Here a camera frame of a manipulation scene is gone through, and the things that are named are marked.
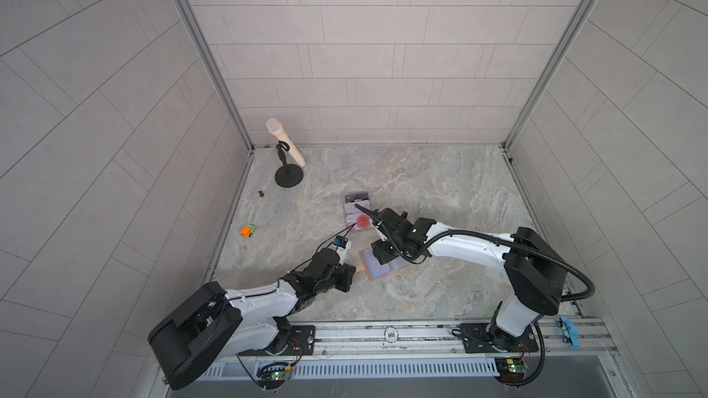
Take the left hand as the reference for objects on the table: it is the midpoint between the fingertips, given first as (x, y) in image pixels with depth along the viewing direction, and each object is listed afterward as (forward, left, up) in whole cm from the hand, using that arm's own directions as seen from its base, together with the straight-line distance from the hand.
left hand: (359, 270), depth 85 cm
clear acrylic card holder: (+23, +2, +8) cm, 24 cm away
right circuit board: (-25, -38, +2) cm, 46 cm away
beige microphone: (+36, +27, +28) cm, 53 cm away
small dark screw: (+27, +37, +3) cm, 45 cm away
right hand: (+4, -6, +4) cm, 8 cm away
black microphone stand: (+35, +28, +3) cm, 45 cm away
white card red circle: (+14, 0, +6) cm, 15 cm away
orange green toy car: (+11, +37, +4) cm, 39 cm away
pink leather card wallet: (-1, -4, +3) cm, 5 cm away
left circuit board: (-26, +20, +3) cm, 33 cm away
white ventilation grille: (-25, +16, +1) cm, 30 cm away
